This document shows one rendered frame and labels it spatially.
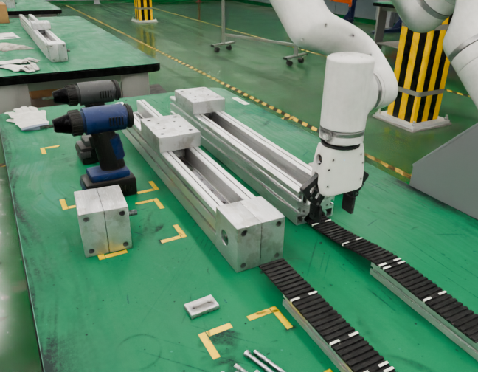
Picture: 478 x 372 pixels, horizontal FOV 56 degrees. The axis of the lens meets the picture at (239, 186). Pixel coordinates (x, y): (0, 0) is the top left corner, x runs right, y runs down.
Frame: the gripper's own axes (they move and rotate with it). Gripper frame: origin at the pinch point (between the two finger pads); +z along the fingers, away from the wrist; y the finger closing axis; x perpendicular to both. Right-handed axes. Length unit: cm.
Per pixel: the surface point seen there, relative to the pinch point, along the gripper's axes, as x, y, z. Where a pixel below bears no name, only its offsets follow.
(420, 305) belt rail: -26.0, -1.6, 4.3
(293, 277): -13.1, -18.2, 1.8
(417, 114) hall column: 198, 258, 72
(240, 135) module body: 45.5, 2.2, -1.0
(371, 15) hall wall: 788, 741, 64
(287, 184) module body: 9.4, -5.2, -2.9
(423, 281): -23.7, 1.2, 2.0
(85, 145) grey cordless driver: 58, -39, 0
